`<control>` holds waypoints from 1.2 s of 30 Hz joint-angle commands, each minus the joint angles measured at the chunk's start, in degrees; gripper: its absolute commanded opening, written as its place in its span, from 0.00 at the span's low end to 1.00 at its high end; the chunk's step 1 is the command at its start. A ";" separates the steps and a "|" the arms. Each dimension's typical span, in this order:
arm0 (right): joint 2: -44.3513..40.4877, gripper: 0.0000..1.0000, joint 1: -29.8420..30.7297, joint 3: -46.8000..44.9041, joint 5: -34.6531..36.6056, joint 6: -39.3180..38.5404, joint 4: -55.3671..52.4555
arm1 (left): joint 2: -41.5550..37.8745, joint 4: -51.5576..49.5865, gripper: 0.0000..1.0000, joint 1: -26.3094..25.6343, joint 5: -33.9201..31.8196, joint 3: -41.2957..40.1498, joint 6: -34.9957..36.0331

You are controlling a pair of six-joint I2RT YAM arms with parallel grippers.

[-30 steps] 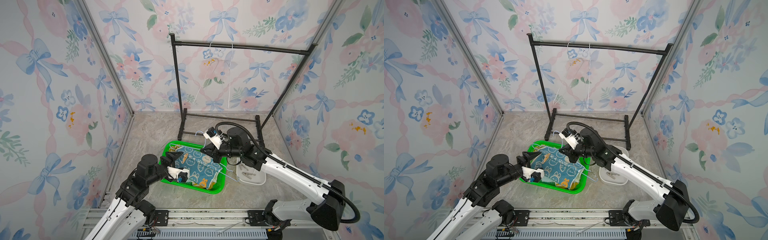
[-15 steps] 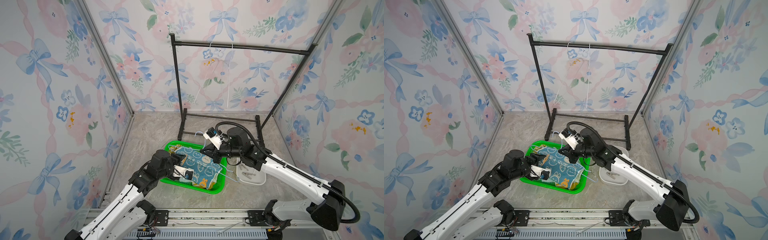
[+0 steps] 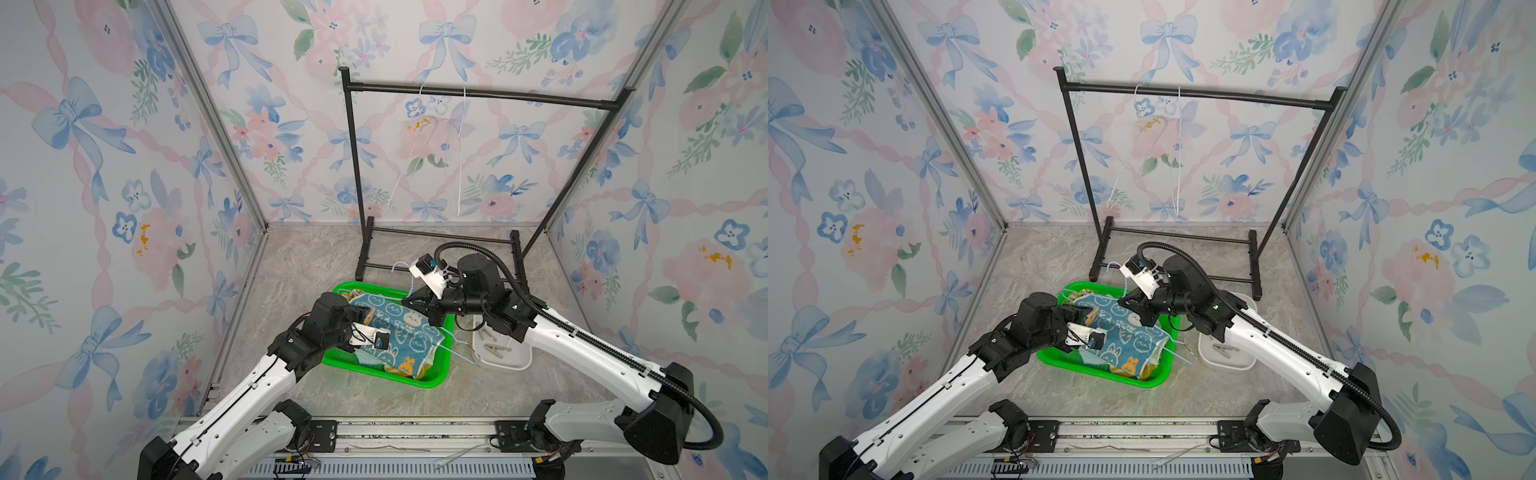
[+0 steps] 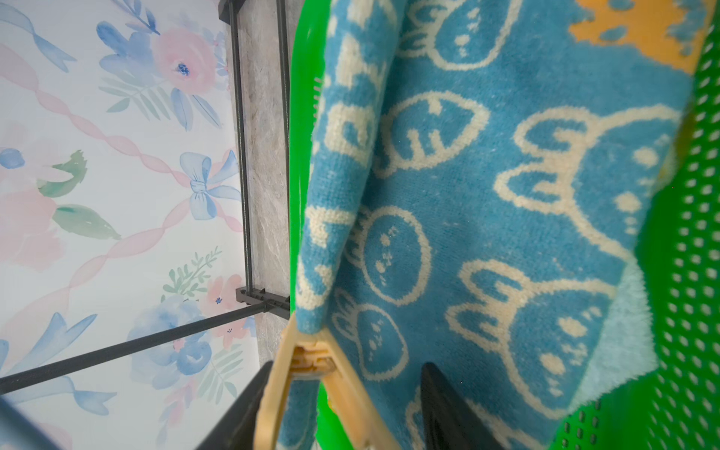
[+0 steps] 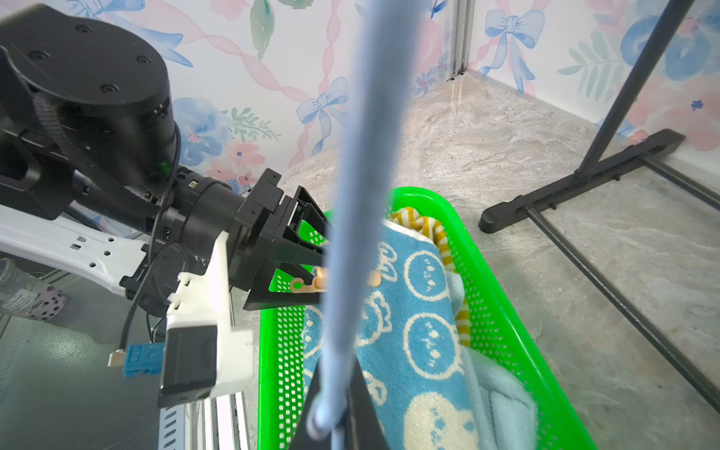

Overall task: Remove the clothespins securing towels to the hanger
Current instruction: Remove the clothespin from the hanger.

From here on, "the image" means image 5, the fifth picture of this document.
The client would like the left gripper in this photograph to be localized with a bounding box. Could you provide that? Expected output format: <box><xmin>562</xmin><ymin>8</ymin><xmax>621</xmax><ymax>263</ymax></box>
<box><xmin>168</xmin><ymin>169</ymin><xmax>332</xmax><ymax>311</ymax></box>

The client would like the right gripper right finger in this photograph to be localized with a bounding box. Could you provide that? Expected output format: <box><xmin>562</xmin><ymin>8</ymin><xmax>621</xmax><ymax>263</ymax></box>
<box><xmin>345</xmin><ymin>360</ymin><xmax>389</xmax><ymax>450</ymax></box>

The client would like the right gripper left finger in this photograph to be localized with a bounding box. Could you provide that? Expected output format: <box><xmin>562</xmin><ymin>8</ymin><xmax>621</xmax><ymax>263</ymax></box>
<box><xmin>289</xmin><ymin>362</ymin><xmax>329</xmax><ymax>450</ymax></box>

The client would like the orange clothespin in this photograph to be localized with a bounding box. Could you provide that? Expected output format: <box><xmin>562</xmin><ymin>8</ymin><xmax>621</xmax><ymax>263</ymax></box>
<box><xmin>290</xmin><ymin>266</ymin><xmax>382</xmax><ymax>294</ymax></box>

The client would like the teal patterned towel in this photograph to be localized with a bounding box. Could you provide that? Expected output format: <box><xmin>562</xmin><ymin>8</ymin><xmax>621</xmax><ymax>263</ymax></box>
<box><xmin>300</xmin><ymin>216</ymin><xmax>482</xmax><ymax>450</ymax></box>

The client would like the yellow striped towel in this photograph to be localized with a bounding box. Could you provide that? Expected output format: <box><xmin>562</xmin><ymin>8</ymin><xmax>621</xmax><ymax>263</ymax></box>
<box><xmin>390</xmin><ymin>207</ymin><xmax>472</xmax><ymax>348</ymax></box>

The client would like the light green towel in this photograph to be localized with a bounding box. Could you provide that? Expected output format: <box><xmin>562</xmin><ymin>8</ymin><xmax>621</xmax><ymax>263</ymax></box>
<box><xmin>445</xmin><ymin>271</ymin><xmax>537</xmax><ymax>449</ymax></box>

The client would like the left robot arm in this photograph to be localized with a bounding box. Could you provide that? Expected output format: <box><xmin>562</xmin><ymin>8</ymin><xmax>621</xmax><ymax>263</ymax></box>
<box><xmin>1</xmin><ymin>3</ymin><xmax>329</xmax><ymax>317</ymax></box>

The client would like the green plastic basket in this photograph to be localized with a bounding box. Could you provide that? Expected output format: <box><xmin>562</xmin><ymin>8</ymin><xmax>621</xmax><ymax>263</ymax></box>
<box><xmin>257</xmin><ymin>187</ymin><xmax>596</xmax><ymax>449</ymax></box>

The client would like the black clothes rack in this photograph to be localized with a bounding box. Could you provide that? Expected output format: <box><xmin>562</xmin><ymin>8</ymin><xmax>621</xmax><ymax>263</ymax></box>
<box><xmin>477</xmin><ymin>0</ymin><xmax>720</xmax><ymax>414</ymax></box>

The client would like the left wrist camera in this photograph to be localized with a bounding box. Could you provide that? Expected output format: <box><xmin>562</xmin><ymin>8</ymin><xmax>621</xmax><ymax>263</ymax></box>
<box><xmin>157</xmin><ymin>232</ymin><xmax>254</xmax><ymax>408</ymax></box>

